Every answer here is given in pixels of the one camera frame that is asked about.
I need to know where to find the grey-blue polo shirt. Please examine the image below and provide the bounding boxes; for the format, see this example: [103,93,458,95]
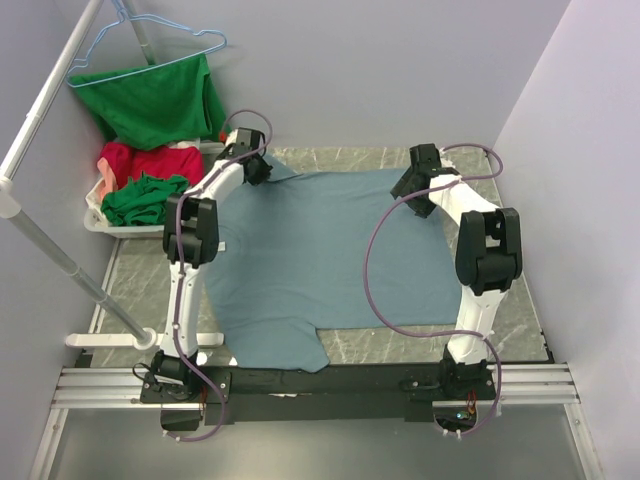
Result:
[205,163,461,372]

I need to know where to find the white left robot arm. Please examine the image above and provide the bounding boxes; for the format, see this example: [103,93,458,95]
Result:
[160,128,272,364]

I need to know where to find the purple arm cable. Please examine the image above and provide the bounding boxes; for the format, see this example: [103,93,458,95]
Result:
[364,143,504,437]
[164,109,275,445]

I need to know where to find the white clothes rack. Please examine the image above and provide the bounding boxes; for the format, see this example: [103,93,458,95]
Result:
[0,0,246,351]

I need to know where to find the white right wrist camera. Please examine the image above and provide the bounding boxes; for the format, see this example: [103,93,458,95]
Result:
[439,148,460,176]

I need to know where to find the white plastic laundry basket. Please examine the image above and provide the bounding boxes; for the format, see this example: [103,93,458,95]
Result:
[83,176,164,239]

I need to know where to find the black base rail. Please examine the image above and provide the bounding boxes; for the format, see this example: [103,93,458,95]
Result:
[49,362,581,434]

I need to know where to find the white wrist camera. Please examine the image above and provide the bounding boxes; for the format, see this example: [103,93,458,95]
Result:
[219,129,238,147]
[439,148,460,176]

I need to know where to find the red t shirt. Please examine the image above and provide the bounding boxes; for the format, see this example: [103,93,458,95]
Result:
[98,142,204,190]

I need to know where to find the light blue wire hanger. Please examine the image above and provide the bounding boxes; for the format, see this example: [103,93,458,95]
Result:
[64,1,228,89]

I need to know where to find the hanging green t shirt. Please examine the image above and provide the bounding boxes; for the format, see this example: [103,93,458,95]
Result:
[69,54,227,150]

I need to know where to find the pink garment in basket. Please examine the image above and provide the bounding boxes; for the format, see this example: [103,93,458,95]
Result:
[97,157,119,200]

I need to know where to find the crumpled green t shirt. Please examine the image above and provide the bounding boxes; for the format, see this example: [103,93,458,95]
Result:
[101,173,189,227]

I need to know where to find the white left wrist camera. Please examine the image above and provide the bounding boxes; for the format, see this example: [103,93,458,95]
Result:
[219,129,238,147]

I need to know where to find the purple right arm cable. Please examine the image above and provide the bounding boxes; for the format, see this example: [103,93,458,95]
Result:
[364,143,504,437]

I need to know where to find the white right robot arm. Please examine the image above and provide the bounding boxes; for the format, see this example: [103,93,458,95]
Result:
[391,144,523,399]

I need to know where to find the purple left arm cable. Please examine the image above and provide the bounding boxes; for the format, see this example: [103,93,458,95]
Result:
[164,109,275,445]

